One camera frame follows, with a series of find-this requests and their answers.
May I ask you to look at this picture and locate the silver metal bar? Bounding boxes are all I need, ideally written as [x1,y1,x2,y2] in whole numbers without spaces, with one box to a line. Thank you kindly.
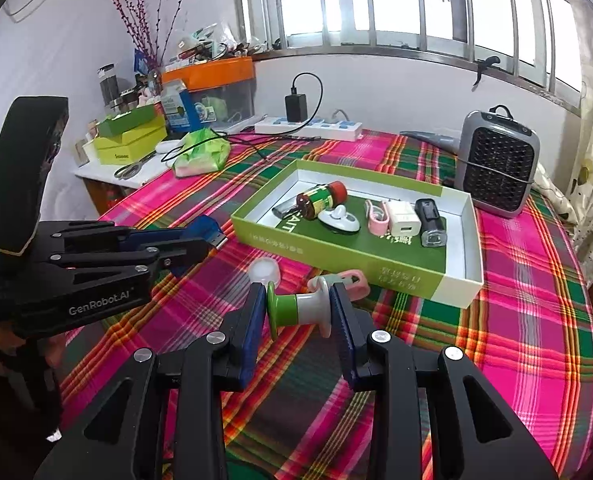
[272,197,299,219]

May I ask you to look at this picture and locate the green white suction knob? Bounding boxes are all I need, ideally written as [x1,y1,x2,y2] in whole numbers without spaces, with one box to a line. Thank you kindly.
[266,276,331,340]

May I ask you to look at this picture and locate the brown jar red lid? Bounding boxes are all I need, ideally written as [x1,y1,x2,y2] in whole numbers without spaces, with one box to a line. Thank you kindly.
[296,181,347,220]

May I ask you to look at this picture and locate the white round dish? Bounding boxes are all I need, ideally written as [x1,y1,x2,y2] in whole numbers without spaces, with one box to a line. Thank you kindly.
[317,204,361,234]

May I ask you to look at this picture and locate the white square charger block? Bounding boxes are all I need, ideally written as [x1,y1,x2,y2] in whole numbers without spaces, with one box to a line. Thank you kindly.
[383,200,421,237]

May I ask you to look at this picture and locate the black rectangular flashlight device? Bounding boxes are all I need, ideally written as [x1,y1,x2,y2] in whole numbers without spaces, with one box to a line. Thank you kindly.
[415,198,447,248]

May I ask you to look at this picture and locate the blue white small box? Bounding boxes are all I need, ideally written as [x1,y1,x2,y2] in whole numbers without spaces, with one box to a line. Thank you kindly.
[182,214,227,249]

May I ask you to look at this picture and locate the pink clip with round lens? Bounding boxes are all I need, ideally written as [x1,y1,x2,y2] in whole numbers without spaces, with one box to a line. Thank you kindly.
[307,270,370,302]

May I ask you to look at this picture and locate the green tissue pack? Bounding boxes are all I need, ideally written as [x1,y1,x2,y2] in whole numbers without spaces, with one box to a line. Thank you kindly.
[172,128,231,178]

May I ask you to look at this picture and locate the scissors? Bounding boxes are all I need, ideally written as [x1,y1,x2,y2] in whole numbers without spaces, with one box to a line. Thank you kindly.
[113,152,155,180]

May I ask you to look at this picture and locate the yellow green stacked boxes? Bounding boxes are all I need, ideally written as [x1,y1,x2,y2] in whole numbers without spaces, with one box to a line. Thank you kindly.
[94,104,167,165]

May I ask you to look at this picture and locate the blue white carton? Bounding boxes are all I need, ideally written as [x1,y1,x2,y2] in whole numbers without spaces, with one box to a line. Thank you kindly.
[161,79,202,134]

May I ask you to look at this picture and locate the green white shallow box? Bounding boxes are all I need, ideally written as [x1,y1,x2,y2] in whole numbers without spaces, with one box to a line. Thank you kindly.
[231,160,484,309]

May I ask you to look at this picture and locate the orange lid clear bin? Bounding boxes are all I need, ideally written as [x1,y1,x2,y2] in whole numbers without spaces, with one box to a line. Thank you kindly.
[162,56,256,128]

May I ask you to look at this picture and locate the black power adapter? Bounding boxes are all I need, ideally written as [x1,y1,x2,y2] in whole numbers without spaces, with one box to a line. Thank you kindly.
[284,92,309,124]

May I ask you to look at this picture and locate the white power strip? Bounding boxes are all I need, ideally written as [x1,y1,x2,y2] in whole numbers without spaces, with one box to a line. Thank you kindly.
[254,117,363,142]

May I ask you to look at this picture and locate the plaid tablecloth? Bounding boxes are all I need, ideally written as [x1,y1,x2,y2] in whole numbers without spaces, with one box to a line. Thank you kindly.
[61,131,593,479]

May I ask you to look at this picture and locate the dark glass jar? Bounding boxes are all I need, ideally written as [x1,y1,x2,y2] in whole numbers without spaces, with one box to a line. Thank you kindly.
[98,64,121,106]

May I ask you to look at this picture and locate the grey handheld tool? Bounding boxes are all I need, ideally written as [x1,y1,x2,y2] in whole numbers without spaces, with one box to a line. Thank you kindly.
[401,131,461,155]

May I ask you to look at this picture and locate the grey portable heater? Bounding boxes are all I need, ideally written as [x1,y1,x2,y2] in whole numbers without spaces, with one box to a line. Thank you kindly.
[454,104,541,219]

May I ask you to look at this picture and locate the purple flower branches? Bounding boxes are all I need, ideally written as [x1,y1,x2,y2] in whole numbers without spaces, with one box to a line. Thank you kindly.
[111,0,185,72]

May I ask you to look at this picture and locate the cream heart pattern curtain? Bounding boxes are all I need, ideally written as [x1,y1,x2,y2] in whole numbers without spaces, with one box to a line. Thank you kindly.
[531,79,593,288]

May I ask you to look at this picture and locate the window metal bars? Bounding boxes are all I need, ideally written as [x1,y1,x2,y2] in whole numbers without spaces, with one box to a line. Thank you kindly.
[236,0,582,110]

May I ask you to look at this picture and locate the black cable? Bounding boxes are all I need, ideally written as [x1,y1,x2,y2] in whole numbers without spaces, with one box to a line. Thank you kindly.
[160,71,325,164]

